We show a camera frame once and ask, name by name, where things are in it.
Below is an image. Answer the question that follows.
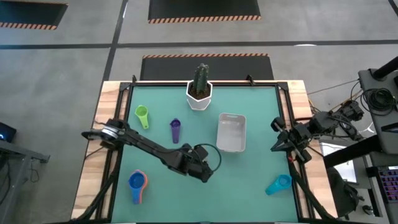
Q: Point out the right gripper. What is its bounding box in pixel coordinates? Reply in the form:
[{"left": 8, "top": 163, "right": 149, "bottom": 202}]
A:
[{"left": 269, "top": 116, "right": 313, "bottom": 165}]

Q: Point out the turquoise measuring cup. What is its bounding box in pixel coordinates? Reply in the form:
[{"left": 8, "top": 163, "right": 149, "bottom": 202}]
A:
[{"left": 265, "top": 174, "right": 294, "bottom": 197}]

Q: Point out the purple measuring cup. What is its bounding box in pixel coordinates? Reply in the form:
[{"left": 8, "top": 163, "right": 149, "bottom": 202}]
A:
[{"left": 169, "top": 118, "right": 182, "bottom": 144}]

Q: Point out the green measuring cup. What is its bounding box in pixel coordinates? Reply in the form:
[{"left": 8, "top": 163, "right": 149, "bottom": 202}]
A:
[{"left": 134, "top": 105, "right": 150, "bottom": 130}]

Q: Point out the white plastic basket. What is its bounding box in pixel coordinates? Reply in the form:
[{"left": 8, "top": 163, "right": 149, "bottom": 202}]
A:
[{"left": 216, "top": 112, "right": 248, "bottom": 153}]

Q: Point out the teal table mat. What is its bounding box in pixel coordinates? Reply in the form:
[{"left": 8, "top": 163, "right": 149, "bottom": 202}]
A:
[{"left": 111, "top": 85, "right": 300, "bottom": 223}]

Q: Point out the white paper sheet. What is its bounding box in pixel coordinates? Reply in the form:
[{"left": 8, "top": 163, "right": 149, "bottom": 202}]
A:
[{"left": 319, "top": 141, "right": 358, "bottom": 184}]

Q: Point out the white hexagonal plant pot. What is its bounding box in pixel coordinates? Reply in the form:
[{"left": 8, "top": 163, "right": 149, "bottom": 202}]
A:
[{"left": 185, "top": 80, "right": 214, "bottom": 111}]

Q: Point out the black diagonal metal bar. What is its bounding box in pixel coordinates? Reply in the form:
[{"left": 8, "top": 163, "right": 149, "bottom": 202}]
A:
[{"left": 323, "top": 136, "right": 384, "bottom": 169}]

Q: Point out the black bag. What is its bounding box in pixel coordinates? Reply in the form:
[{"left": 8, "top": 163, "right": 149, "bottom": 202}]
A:
[{"left": 325, "top": 167, "right": 364, "bottom": 219}]

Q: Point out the green cactus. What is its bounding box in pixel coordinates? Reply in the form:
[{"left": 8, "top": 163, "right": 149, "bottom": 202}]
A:
[{"left": 193, "top": 63, "right": 210, "bottom": 95}]

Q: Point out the grey side stand with pole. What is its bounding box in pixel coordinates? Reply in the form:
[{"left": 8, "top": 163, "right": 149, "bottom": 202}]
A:
[{"left": 357, "top": 55, "right": 398, "bottom": 156}]

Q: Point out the black floor mat striped edge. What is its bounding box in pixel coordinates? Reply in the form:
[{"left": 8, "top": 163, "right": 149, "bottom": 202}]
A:
[
  {"left": 0, "top": 0, "right": 69, "bottom": 30},
  {"left": 147, "top": 0, "right": 262, "bottom": 25},
  {"left": 139, "top": 53, "right": 275, "bottom": 82}
]

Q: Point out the backlit keyboard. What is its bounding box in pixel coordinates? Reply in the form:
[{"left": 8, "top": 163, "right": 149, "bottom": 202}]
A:
[{"left": 377, "top": 166, "right": 398, "bottom": 203}]

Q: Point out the grey metal desk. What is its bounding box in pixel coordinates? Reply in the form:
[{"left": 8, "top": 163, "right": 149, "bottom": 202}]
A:
[{"left": 0, "top": 139, "right": 51, "bottom": 216}]

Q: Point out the black tablet screen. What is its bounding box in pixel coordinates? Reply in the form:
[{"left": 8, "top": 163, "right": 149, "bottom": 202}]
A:
[{"left": 0, "top": 121, "right": 17, "bottom": 144}]

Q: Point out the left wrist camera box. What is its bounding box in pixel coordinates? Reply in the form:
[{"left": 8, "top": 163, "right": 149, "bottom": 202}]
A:
[{"left": 193, "top": 145, "right": 210, "bottom": 162}]

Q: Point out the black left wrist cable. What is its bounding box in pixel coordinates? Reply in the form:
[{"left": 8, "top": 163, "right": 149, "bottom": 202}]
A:
[{"left": 193, "top": 142, "right": 223, "bottom": 173}]

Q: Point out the black aluminium rig frame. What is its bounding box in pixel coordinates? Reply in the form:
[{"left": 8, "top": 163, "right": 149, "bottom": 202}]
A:
[{"left": 70, "top": 74, "right": 340, "bottom": 224}]

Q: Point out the coiled black cable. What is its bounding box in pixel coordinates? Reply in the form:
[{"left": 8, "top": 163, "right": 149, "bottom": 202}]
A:
[{"left": 361, "top": 87, "right": 398, "bottom": 113}]

